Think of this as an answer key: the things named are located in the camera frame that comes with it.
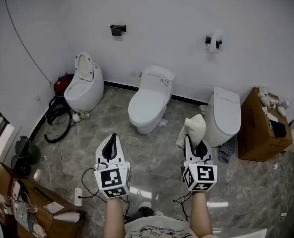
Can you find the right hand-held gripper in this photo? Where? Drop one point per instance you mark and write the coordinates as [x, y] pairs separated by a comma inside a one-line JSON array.
[[201, 176]]

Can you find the red machine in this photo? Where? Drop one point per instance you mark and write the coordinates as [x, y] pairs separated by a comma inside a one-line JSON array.
[[61, 84]]

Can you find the crumpled white tissue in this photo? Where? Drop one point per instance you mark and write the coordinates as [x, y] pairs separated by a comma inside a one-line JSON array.
[[163, 123], [203, 108]]

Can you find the person's right forearm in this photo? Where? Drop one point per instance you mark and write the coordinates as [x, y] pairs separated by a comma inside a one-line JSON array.
[[200, 212]]

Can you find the black paper holder with roll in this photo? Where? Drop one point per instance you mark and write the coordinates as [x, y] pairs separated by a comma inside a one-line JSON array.
[[207, 40]]

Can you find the white egg-shaped toilet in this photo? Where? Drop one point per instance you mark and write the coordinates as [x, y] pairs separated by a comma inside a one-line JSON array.
[[87, 95]]

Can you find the person's left forearm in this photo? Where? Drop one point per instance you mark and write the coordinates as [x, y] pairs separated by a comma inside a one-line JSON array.
[[114, 217]]

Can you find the person's dark blue jeans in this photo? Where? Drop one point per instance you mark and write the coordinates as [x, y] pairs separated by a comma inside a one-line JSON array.
[[145, 211]]

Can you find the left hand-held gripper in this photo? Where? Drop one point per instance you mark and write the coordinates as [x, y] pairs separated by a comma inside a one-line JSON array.
[[112, 178]]

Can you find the white power strip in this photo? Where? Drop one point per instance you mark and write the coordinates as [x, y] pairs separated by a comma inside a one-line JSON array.
[[78, 193]]

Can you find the empty black paper holder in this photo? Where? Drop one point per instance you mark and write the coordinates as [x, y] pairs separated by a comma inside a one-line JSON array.
[[117, 30]]

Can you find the plain cardboard box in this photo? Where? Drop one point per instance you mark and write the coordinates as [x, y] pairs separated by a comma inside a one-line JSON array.
[[1, 175]]

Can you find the labelled cardboard box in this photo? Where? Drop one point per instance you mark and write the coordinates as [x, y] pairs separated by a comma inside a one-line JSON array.
[[42, 195]]

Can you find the toilet paper holder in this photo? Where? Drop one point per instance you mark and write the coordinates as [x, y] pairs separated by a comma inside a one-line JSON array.
[[213, 43]]

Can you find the person's white printed shirt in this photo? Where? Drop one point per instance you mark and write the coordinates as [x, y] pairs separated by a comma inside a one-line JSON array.
[[162, 228]]

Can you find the white toilet with tank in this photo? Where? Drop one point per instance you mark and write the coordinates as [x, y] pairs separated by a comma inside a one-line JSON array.
[[157, 76]]

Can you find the large open cardboard box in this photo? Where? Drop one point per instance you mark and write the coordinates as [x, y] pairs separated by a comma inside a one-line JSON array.
[[256, 133]]

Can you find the dark green small fan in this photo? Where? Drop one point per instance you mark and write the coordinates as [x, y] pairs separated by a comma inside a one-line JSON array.
[[27, 150]]

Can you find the white rolled paper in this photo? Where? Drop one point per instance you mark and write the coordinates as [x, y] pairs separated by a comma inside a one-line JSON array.
[[66, 217]]

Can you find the black pouch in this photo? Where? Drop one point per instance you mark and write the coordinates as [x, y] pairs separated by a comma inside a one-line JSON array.
[[278, 130]]

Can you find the pile of white grey parts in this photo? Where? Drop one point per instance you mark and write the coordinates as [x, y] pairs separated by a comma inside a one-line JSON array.
[[22, 212]]

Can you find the grey knitted cloth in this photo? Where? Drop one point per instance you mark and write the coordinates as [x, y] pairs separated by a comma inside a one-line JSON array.
[[226, 151]]

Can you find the white wall plate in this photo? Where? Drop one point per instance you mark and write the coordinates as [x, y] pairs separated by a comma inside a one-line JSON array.
[[133, 73]]

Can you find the white tankless toilet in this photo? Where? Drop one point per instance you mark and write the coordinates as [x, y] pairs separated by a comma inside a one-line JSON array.
[[224, 118]]

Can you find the pile of white devices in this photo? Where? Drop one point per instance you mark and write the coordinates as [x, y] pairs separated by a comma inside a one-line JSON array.
[[265, 100]]

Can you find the white fluffy cloth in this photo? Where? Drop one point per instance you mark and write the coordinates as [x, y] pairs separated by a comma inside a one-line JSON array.
[[195, 126]]

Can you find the white toilet lid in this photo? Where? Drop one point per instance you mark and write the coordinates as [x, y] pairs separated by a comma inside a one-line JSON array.
[[147, 105]]

